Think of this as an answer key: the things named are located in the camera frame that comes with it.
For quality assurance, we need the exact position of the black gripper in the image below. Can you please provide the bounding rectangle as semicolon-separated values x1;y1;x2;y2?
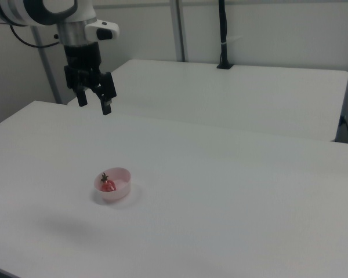
63;41;118;116

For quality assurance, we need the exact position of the red strawberry with green leaves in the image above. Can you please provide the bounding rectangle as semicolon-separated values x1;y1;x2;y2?
99;172;117;192

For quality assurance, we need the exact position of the pink plastic bowl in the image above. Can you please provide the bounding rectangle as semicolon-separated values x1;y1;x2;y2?
93;166;133;203

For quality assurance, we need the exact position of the white side table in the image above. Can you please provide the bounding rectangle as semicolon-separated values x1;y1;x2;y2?
66;59;348;142

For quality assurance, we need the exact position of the grey metal partition post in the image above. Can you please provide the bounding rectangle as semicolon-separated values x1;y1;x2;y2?
31;25;62;105
169;0;189;63

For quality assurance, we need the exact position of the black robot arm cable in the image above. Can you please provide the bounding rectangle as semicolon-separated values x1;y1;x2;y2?
9;24;60;49

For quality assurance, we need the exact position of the black camera pole with base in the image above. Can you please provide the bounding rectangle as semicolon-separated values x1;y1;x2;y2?
216;0;235;70

